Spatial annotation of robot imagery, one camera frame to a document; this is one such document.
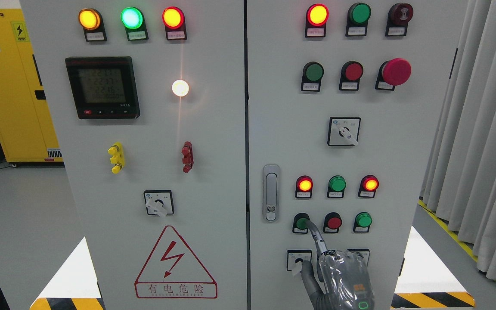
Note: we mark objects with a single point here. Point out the green indicator light top left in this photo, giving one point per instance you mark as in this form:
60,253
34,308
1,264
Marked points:
134,24

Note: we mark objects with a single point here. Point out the yellow safety storage cabinet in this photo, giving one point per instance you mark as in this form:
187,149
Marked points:
26,129

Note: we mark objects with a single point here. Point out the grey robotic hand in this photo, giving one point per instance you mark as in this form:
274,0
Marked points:
344,274

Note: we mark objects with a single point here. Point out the green start push button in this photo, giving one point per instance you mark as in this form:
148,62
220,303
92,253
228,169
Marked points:
299,223

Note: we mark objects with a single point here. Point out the green push button upper row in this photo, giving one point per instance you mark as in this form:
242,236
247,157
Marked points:
312,74

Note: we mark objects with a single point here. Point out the lower left rotary selector switch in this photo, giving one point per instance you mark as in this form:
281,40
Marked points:
295,259

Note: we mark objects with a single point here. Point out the grey electrical control cabinet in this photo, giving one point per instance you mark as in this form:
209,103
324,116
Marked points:
243,60

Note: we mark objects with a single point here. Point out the green indicator light lower middle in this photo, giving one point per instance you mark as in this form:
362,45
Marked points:
336,187

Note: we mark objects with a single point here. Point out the green indicator light top right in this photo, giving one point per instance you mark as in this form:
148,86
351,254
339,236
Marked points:
357,19

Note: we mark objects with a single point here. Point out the yellow terminal connector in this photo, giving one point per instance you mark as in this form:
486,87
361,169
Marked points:
116,151

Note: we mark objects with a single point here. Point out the red high voltage warning sticker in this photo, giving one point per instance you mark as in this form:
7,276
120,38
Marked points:
172,270

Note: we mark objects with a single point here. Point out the red push button upper row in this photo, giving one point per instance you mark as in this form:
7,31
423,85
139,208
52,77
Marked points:
350,76

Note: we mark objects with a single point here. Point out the grey curtain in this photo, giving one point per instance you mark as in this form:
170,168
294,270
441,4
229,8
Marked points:
460,180

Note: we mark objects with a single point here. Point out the red mushroom emergency stop button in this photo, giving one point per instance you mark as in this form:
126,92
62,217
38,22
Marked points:
393,73

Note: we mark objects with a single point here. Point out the red indicator light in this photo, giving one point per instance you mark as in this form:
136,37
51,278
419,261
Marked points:
368,186
174,23
304,187
316,19

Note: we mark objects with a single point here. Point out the white lit indicator lamp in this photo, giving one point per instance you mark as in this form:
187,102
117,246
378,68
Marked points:
180,88

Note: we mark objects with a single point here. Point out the green push button lower right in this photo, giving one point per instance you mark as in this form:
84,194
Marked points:
362,222

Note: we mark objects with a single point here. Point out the green indicator light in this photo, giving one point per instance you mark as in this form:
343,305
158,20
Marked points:
336,187
357,19
134,24

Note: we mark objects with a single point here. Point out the red indicator light top right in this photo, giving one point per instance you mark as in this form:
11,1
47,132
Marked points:
316,19

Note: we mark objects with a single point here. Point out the amber indicator light top left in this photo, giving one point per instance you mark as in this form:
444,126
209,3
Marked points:
93,25

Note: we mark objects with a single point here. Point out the left door rotary selector switch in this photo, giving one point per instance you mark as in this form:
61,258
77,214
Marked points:
159,202

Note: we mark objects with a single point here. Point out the red indicator light lower left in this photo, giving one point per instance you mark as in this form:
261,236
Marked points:
304,187

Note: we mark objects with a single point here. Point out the grey cabinet door handle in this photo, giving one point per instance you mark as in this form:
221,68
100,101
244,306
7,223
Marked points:
271,173

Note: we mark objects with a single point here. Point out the black key selector switch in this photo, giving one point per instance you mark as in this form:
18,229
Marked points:
364,252

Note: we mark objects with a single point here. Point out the upper right rotary selector switch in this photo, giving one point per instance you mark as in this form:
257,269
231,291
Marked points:
343,131

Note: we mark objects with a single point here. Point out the red indicator light top left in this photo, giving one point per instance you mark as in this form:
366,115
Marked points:
174,23

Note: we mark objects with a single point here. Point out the black digital power meter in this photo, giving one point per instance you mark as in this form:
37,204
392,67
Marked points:
103,87

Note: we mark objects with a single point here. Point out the red push button lower row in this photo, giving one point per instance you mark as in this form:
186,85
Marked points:
332,223

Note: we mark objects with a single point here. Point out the red indicator light lower right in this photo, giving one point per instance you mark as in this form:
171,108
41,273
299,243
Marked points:
368,186

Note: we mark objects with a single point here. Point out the red terminal connector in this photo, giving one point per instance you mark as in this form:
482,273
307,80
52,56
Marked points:
188,159

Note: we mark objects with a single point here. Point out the red push button row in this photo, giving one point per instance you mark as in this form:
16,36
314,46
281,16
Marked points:
350,76
332,223

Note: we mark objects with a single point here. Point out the dark red buzzer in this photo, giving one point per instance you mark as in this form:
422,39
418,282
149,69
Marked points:
399,15

